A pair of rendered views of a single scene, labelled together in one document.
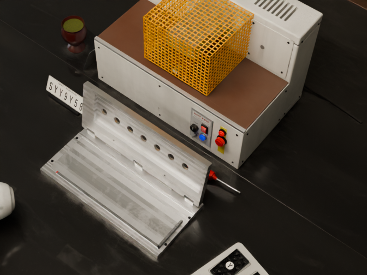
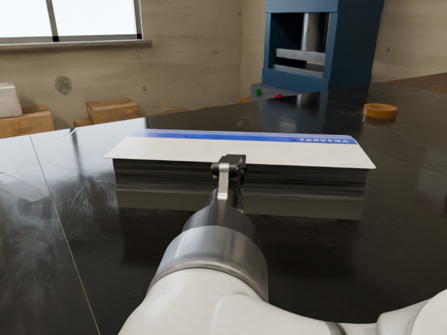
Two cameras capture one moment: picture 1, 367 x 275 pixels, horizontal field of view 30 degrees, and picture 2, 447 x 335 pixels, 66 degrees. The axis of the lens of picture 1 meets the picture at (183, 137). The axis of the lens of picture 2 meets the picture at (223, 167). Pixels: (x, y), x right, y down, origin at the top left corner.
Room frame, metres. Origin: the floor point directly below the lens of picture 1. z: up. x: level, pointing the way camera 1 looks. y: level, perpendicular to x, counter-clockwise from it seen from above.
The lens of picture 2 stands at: (0.73, 0.62, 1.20)
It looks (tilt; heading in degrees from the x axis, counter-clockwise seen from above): 24 degrees down; 22
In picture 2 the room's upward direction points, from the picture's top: straight up
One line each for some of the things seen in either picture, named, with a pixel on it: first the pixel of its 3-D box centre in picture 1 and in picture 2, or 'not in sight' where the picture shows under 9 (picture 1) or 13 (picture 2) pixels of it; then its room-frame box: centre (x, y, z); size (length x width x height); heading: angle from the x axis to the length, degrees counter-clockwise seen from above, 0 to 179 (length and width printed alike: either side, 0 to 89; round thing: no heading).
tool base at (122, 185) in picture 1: (120, 186); not in sight; (0.99, 0.17, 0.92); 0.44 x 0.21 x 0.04; 54
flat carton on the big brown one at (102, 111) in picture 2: not in sight; (112, 110); (3.15, 2.68, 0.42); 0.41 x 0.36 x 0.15; 144
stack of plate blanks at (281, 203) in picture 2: not in sight; (237, 169); (1.25, 0.80, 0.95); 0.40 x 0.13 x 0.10; 106
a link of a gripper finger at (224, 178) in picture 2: not in sight; (223, 192); (1.01, 0.73, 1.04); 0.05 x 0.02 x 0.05; 16
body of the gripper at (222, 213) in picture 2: not in sight; (221, 232); (0.99, 0.73, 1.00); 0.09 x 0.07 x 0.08; 16
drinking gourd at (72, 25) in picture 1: (74, 35); not in sight; (1.53, 0.37, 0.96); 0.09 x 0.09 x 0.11
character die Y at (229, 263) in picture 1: (229, 266); not in sight; (0.76, -0.14, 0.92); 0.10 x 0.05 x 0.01; 133
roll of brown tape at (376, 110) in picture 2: not in sight; (379, 110); (1.96, 0.56, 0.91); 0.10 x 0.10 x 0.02
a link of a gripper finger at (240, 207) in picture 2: not in sight; (228, 189); (1.06, 0.75, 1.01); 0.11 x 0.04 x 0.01; 16
